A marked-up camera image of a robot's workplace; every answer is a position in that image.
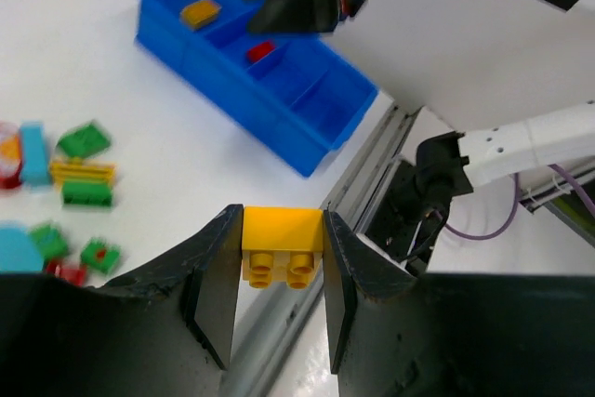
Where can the small red lego brick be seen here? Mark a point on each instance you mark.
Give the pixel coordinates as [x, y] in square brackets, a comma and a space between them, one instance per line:
[259, 51]

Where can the green lego with red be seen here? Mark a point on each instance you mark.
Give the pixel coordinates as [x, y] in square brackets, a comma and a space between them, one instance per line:
[100, 256]

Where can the blue compartment tray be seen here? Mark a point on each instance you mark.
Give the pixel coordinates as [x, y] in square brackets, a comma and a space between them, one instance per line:
[302, 101]

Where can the light blue long lego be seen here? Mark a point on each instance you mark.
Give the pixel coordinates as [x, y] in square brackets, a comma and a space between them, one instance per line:
[34, 170]

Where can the yellow striped lego brick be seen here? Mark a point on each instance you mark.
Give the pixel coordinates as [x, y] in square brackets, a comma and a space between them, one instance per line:
[62, 171]

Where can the green square lego brick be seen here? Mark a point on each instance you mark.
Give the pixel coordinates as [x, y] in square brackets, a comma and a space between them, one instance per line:
[85, 141]

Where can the small green lego brick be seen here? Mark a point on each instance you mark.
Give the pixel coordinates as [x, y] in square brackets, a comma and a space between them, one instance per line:
[49, 241]

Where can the green curved lego brick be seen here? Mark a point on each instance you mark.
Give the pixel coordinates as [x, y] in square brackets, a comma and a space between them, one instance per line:
[76, 192]

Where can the light blue oval lego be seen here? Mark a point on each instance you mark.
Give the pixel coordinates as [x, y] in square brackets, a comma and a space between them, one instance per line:
[18, 251]

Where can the red flower lego piece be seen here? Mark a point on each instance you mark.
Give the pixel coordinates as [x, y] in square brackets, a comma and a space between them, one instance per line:
[10, 156]

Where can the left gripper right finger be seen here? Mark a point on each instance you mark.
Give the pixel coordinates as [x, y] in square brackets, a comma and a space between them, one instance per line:
[453, 334]

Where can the orange lego brick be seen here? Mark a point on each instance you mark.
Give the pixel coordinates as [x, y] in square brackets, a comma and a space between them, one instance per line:
[199, 14]

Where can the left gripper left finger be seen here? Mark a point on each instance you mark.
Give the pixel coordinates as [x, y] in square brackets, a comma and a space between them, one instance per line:
[163, 329]

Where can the aluminium frame rail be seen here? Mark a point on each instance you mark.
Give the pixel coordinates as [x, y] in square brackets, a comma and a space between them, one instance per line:
[287, 314]

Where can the large red lego brick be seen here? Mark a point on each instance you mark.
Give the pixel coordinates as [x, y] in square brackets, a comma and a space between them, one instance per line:
[74, 274]

